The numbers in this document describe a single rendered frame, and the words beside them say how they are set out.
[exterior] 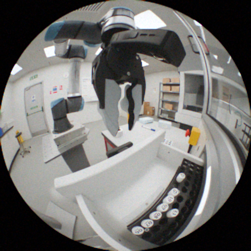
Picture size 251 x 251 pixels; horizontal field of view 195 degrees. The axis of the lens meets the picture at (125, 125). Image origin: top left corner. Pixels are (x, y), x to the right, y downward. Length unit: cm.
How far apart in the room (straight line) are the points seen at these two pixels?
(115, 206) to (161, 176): 14
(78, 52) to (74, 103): 37
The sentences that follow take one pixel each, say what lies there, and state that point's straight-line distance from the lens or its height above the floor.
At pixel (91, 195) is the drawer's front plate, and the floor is 87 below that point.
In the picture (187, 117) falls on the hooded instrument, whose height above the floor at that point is 88.
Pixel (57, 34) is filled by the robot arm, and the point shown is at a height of 123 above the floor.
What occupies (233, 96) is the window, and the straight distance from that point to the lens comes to 17.
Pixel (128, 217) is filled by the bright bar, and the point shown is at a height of 85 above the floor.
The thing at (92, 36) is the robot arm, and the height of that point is 123.
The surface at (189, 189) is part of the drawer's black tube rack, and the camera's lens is 16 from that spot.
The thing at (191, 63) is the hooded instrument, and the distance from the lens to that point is 98.
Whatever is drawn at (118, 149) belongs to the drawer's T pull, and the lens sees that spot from 17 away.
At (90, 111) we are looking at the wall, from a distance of 348.
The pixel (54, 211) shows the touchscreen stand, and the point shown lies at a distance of 132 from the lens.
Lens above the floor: 102
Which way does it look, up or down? 21 degrees down
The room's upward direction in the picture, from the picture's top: straight up
